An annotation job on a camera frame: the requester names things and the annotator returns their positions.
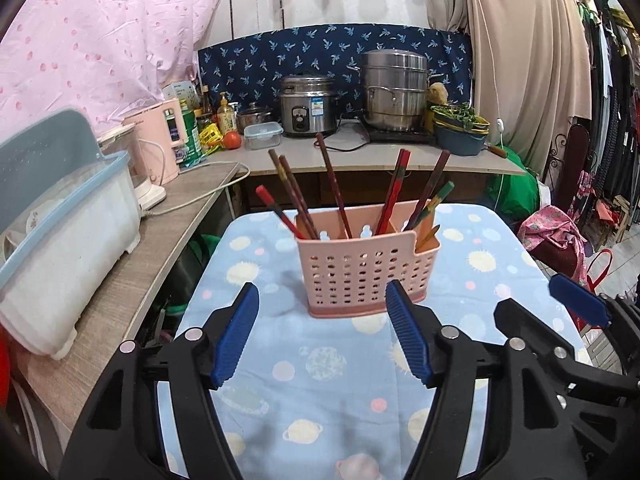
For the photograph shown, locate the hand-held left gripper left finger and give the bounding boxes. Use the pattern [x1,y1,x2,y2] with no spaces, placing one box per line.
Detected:
[59,282,261,480]

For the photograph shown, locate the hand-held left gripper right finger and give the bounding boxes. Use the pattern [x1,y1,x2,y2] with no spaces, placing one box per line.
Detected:
[385,280,591,480]

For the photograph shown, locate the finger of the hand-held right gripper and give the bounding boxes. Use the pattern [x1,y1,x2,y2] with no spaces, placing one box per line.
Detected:
[548,274,640,371]
[494,298,640,461]

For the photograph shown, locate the pink perforated utensil basket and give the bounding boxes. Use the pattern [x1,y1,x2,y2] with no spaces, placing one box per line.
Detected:
[295,200,442,320]

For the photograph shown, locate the light wooden chopstick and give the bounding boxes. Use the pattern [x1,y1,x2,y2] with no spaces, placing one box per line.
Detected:
[416,225,441,251]

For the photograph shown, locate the green chopstick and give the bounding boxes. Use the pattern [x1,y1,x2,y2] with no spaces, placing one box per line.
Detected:
[406,181,456,232]

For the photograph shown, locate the bunch of dark red chopsticks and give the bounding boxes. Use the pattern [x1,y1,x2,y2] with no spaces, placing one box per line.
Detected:
[255,132,452,241]

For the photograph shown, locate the red bag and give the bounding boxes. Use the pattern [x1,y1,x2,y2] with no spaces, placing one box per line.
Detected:
[575,247,615,331]

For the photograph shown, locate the pink floral bag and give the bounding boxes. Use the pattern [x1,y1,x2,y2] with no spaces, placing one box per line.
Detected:
[517,205,591,286]

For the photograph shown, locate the light blue planet-print blanket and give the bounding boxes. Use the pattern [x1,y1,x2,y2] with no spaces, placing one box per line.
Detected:
[150,202,593,480]

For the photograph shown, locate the green plastic bag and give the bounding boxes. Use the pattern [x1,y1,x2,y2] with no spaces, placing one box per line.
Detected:
[487,145,541,216]

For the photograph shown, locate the dark iron chair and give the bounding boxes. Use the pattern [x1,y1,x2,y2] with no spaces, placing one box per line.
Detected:
[550,120,593,211]

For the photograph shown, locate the white food processor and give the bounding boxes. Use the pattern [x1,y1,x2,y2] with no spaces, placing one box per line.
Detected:
[95,122,167,211]

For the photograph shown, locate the white dish box grey-blue lid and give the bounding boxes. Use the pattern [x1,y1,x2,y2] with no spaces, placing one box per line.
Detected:
[0,107,143,361]

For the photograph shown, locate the blue plastic basin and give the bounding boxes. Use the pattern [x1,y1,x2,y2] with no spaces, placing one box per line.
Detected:
[432,122,488,156]

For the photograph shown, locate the black induction cooktop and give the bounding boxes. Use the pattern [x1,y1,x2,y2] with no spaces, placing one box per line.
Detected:
[362,122,441,146]

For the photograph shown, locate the stacked bowls with greens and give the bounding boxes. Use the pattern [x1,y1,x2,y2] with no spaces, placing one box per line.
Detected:
[431,105,491,133]

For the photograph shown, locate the green plastic bottle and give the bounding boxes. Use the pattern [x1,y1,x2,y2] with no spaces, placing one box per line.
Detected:
[177,99,206,167]

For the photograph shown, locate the clear food container blue lid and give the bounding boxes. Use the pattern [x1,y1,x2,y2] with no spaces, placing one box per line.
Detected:
[243,122,284,151]

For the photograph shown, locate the pink electric kettle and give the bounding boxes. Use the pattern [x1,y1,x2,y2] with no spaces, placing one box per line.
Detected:
[122,99,182,185]

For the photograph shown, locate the yellow snack packet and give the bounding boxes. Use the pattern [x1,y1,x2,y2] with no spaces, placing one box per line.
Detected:
[199,122,223,148]

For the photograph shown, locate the hanging clothes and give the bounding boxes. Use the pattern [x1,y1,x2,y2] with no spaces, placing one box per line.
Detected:
[575,0,640,211]

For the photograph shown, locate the yellow pump soap bottle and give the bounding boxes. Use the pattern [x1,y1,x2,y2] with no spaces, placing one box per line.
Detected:
[216,92,238,133]

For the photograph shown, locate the green leafy vegetables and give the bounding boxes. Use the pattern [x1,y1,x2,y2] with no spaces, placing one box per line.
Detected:
[432,102,481,126]

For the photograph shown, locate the small steel lidded pot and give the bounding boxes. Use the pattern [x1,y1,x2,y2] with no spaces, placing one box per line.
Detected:
[236,102,273,133]

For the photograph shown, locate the steel steamer pot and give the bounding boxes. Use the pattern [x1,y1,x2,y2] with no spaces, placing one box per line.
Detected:
[350,49,432,132]

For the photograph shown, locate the beige curtain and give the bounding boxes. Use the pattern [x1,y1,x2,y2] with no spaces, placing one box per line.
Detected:
[425,0,593,176]

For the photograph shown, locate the steel rice cooker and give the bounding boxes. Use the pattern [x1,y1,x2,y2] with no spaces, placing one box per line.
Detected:
[277,74,343,137]

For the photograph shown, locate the white printed carton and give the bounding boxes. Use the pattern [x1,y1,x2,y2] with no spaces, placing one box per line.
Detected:
[162,80,201,106]

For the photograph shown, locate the navy leaf-print cloth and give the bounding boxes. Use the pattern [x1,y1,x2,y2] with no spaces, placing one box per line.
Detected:
[197,22,473,116]

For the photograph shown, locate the pink dotted curtain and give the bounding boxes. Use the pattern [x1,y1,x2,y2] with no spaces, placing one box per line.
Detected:
[0,0,236,133]

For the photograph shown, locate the white appliance cable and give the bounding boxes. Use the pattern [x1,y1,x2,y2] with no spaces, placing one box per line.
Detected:
[140,161,251,218]

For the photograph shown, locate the black power cord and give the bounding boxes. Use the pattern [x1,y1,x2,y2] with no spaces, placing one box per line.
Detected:
[312,117,371,153]

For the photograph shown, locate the white cord with switch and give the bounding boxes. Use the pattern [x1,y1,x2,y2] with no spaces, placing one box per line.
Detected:
[480,10,506,211]

